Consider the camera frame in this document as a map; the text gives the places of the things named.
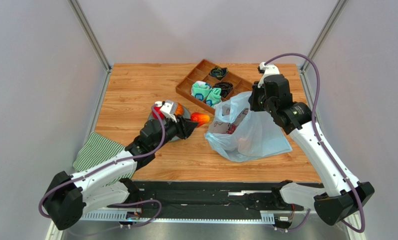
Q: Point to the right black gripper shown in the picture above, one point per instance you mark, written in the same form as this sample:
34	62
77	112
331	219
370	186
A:
255	101

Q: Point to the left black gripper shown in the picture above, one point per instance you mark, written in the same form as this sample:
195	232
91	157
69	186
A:
188	126

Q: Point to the red-orange pear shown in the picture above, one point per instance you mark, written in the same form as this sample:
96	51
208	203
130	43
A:
200	118

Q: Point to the light blue cartoon plastic bag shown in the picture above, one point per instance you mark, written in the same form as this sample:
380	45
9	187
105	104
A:
255	137

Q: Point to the purple grape bunch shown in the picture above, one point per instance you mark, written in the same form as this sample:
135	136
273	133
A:
231	129

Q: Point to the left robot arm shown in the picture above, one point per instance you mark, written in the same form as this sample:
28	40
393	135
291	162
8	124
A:
69	197

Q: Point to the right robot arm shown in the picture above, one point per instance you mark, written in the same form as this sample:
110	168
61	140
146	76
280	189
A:
342	194

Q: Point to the grey-green round plate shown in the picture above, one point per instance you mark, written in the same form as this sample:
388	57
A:
186	115

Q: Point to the small orange pumpkin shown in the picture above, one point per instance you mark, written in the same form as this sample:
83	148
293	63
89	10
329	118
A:
179	111

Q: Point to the red apple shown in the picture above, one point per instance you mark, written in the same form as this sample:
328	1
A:
156	113

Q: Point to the teal sock with blue logo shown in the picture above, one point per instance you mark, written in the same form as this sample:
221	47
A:
200	90

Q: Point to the teal and white sock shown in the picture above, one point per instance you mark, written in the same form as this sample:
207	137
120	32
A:
214	97

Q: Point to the wooden compartment tray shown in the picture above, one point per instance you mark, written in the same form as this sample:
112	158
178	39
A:
201	73

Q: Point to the black patterned sock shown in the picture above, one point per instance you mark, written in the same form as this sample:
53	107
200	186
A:
225	87

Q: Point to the dark blue-yellow sock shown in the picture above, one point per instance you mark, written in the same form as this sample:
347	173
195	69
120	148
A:
218	72

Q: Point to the green striped cloth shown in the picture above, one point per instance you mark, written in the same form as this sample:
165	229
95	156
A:
95	151

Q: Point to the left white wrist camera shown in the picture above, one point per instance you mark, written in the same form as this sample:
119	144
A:
167	108

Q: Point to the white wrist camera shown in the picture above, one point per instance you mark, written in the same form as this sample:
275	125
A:
266	70
167	108

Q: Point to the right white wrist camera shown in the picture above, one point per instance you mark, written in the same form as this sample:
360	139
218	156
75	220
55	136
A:
266	70

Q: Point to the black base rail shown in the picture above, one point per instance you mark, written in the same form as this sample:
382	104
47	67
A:
213	202

